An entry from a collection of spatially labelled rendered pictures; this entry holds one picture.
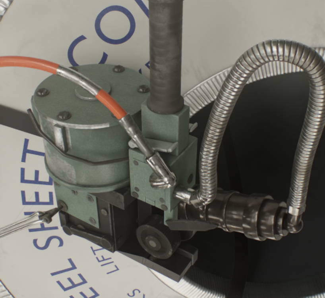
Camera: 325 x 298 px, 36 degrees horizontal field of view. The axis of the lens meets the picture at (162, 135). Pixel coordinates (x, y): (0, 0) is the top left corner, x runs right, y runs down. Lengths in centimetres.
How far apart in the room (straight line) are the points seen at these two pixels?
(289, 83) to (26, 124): 104
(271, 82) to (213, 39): 103
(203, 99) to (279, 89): 93
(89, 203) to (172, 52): 26
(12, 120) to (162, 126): 29
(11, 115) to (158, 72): 31
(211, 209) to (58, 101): 24
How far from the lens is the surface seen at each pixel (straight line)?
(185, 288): 100
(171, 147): 55
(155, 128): 57
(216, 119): 51
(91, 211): 69
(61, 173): 64
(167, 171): 55
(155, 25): 50
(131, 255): 75
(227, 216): 66
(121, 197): 62
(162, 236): 69
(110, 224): 69
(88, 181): 62
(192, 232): 72
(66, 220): 74
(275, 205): 64
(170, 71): 52
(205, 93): 74
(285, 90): 163
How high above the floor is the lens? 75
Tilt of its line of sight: 12 degrees up
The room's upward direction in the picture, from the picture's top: 113 degrees counter-clockwise
